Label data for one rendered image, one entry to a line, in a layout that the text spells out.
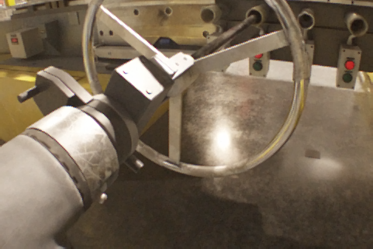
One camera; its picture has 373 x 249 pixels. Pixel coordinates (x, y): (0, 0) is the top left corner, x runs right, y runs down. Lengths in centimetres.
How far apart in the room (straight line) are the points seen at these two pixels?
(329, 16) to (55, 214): 107
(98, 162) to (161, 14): 112
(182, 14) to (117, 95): 101
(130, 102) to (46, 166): 11
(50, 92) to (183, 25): 102
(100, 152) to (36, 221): 8
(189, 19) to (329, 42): 60
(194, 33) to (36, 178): 111
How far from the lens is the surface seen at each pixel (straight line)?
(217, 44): 55
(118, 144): 25
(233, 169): 45
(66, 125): 23
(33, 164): 21
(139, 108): 26
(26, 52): 201
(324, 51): 111
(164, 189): 145
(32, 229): 20
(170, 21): 129
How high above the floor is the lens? 100
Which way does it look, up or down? 28 degrees down
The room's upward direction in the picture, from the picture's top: 4 degrees counter-clockwise
